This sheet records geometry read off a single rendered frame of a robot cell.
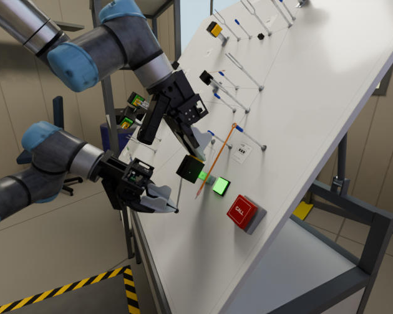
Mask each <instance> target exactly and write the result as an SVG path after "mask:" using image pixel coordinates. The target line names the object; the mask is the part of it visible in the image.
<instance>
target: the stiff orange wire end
mask: <svg viewBox="0 0 393 314"><path fill-rule="evenodd" d="M234 124H235V126H233V125H232V126H231V127H232V129H231V131H230V133H229V135H228V136H227V138H226V140H225V142H224V144H223V146H222V147H221V150H220V152H219V153H218V156H217V157H216V159H215V161H214V163H213V165H212V167H211V168H210V170H209V172H208V174H207V176H206V178H205V180H204V182H203V184H202V186H201V187H200V189H199V190H198V192H197V194H196V198H197V196H199V194H200V193H201V189H202V187H203V186H204V184H205V182H206V180H207V178H208V177H209V175H210V173H211V171H212V169H213V167H214V165H215V163H216V161H217V159H218V157H219V155H220V154H221V152H222V150H223V148H224V146H225V145H226V142H227V141H228V139H229V137H230V135H231V133H232V131H233V129H234V128H236V126H237V123H234ZM196 198H195V199H196Z"/></svg>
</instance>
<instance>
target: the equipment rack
mask: <svg viewBox="0 0 393 314"><path fill-rule="evenodd" d="M113 1H114V0H89V9H90V10H91V13H92V22H93V27H94V29H95V28H96V27H99V26H100V25H101V21H100V19H99V12H100V11H101V10H102V9H103V8H104V7H105V6H106V5H108V4H109V3H111V2H113ZM134 1H135V3H136V5H137V6H138V7H139V9H140V10H141V12H142V14H143V15H144V16H145V18H146V19H151V20H152V30H153V31H154V36H155V37H156V39H157V41H158V34H157V18H158V17H159V16H160V15H161V14H162V13H163V12H165V11H166V10H167V9H168V8H169V7H170V6H171V5H172V4H173V20H174V40H175V61H177V62H178V60H179V58H180V57H181V55H182V44H181V14H180V0H134ZM119 70H132V69H131V68H130V66H129V65H128V64H127V65H126V66H124V67H122V68H121V69H119ZM101 84H102V93H103V98H104V107H105V115H106V120H107V128H108V133H109V142H110V150H111V151H112V152H114V153H113V155H112V156H113V157H115V158H117V159H118V158H119V156H120V149H119V139H118V134H120V133H133V132H135V130H136V129H137V128H136V127H138V125H136V124H133V125H132V126H131V128H128V129H127V130H126V131H125V132H124V130H125V129H121V128H122V127H121V126H120V124H119V125H117V124H116V119H115V109H114V99H113V94H112V84H111V79H110V75H109V76H108V77H106V78H104V79H103V80H101ZM119 213H120V220H121V221H122V222H123V225H124V231H125V238H126V243H127V252H128V258H129V259H132V258H133V253H132V243H131V237H133V234H132V225H131V218H130V209H129V207H128V206H125V207H124V209H123V211H121V210H119Z"/></svg>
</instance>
